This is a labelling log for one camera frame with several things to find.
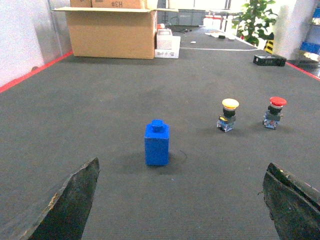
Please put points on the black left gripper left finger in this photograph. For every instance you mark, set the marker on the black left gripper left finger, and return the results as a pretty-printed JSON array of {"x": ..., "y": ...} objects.
[{"x": 62, "y": 213}]

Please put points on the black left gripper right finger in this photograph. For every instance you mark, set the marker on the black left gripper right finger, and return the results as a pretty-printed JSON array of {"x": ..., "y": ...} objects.
[{"x": 294, "y": 205}]

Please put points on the blue block part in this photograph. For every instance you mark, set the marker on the blue block part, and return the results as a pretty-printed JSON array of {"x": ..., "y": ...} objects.
[{"x": 156, "y": 143}]

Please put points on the red mushroom push button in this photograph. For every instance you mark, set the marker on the red mushroom push button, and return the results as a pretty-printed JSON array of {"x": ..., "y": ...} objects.
[{"x": 273, "y": 114}]

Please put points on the yellow mushroom push button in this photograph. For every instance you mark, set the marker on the yellow mushroom push button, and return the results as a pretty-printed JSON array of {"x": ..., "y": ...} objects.
[{"x": 226, "y": 121}]

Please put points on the small black box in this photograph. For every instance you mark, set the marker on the small black box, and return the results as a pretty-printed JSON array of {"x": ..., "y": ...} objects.
[{"x": 269, "y": 60}]

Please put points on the green potted plant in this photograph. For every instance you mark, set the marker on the green potted plant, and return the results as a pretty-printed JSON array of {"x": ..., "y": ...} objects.
[{"x": 254, "y": 20}]

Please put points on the large open cardboard box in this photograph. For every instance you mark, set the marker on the large open cardboard box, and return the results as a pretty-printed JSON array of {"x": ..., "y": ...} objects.
[{"x": 121, "y": 33}]

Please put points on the white device box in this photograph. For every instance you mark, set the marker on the white device box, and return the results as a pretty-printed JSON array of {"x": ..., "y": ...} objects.
[{"x": 167, "y": 45}]

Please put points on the red table edge frame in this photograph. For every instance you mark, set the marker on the red table edge frame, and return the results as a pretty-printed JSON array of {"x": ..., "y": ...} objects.
[{"x": 20, "y": 79}]

